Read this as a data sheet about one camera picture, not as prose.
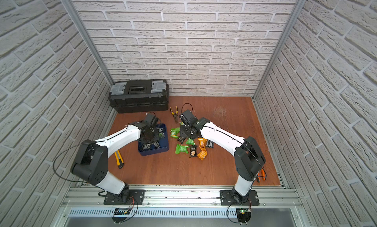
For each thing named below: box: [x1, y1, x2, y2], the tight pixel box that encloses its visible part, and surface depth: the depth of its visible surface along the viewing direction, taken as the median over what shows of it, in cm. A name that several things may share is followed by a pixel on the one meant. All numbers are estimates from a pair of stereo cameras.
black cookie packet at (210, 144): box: [207, 139, 215, 149], surface depth 94 cm
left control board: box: [111, 207, 132, 224], surface depth 72 cm
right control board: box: [235, 207, 252, 225], surface depth 71 cm
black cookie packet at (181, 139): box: [176, 134, 187, 144], surface depth 96 cm
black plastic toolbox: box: [108, 79, 170, 114], surface depth 102 cm
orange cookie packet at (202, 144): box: [197, 137, 208, 152], surface depth 94 cm
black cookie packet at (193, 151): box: [189, 145, 198, 158], surface depth 90 cm
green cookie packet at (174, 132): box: [169, 127, 180, 139], surface depth 99 cm
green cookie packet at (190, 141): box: [185, 137, 196, 146], surface depth 94 cm
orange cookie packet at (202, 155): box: [197, 149, 208, 161], surface depth 89 cm
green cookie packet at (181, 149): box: [175, 143, 190, 155], surface depth 91 cm
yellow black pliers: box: [169, 105, 179, 124], surface depth 109 cm
